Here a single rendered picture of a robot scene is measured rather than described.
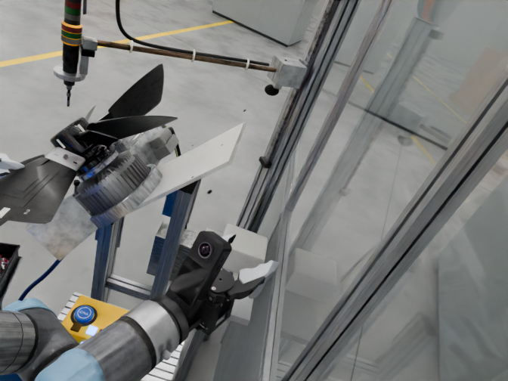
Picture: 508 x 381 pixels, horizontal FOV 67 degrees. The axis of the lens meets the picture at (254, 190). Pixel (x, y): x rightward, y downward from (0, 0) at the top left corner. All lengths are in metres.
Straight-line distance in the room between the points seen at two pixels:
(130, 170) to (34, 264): 1.39
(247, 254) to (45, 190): 0.66
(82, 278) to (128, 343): 1.94
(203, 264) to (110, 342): 0.14
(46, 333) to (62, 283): 1.81
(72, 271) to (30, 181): 1.38
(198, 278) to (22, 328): 0.22
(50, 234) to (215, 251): 0.82
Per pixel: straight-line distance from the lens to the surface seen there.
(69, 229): 1.27
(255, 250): 1.38
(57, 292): 2.37
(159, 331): 0.51
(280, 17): 8.14
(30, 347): 0.58
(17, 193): 1.11
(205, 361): 2.22
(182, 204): 1.27
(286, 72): 1.23
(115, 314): 1.00
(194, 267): 0.53
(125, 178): 1.21
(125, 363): 0.49
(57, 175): 1.15
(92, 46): 1.04
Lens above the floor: 1.90
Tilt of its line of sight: 34 degrees down
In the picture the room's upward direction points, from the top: 22 degrees clockwise
